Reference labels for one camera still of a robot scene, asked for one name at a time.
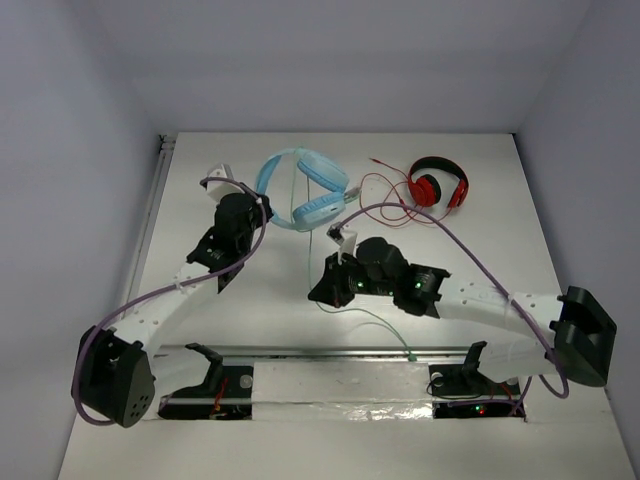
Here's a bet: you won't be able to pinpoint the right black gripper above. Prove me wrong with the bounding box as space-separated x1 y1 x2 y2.
309 251 395 309

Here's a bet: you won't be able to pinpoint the green headphone cable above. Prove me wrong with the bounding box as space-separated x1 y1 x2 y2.
289 147 419 364

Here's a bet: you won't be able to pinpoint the light blue headphones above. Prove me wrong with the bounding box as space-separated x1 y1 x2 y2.
255 147 361 232

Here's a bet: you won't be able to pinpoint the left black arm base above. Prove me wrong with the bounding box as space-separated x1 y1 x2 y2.
154 343 254 421

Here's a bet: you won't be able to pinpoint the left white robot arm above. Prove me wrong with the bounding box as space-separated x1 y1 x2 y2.
71 190 273 428

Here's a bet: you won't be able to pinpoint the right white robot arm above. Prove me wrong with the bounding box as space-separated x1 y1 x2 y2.
308 237 617 393

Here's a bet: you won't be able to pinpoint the red headphones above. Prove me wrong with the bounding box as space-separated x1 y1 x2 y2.
407 156 470 209

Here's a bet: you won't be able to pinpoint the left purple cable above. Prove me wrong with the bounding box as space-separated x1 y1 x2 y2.
71 177 269 426

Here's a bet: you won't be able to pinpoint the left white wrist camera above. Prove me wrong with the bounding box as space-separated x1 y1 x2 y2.
200 163 244 203

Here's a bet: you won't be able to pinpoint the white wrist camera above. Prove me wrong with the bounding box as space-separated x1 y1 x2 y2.
327 223 358 265
200 163 244 203

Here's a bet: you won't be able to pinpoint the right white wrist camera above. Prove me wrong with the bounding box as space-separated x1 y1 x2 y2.
327 223 358 265

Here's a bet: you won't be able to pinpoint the aluminium rail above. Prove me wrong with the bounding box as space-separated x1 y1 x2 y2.
154 344 476 359

